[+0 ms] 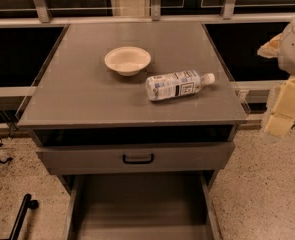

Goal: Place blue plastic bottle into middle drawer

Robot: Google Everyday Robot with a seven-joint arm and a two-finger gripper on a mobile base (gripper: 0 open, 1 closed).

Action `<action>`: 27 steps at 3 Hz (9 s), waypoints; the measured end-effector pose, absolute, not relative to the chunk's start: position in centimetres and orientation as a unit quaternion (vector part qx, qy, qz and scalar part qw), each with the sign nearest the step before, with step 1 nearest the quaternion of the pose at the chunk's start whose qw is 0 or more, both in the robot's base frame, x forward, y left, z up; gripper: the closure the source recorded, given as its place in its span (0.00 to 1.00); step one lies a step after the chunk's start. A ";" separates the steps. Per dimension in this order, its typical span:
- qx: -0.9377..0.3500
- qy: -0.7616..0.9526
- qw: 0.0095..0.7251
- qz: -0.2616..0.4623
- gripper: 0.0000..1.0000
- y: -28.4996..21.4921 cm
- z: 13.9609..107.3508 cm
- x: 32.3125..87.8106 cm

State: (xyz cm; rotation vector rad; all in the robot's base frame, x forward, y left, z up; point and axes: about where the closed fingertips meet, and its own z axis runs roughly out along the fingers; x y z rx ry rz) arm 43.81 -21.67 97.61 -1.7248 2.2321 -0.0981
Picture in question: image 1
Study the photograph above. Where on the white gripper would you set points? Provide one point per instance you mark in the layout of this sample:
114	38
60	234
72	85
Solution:
294	52

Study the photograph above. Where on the blue labelled plastic bottle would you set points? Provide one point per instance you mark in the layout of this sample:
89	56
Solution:
177	84

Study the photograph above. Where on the grey top drawer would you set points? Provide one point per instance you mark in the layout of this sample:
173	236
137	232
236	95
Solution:
106	159

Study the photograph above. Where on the grey drawer cabinet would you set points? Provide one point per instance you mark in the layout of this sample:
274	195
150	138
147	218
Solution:
81	102

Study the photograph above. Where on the open grey middle drawer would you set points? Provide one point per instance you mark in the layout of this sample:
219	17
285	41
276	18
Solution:
141	206

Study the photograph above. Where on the white bowl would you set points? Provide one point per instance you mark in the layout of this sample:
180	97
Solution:
127	61

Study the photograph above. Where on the metal window railing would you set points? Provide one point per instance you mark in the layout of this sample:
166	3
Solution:
65	12

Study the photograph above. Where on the black stand leg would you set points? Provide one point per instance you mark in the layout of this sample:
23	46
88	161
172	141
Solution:
28	203

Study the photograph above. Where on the clear acrylic bracket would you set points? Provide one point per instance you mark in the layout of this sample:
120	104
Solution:
242	93

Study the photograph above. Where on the black drawer handle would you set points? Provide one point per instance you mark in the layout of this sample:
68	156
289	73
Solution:
137	160

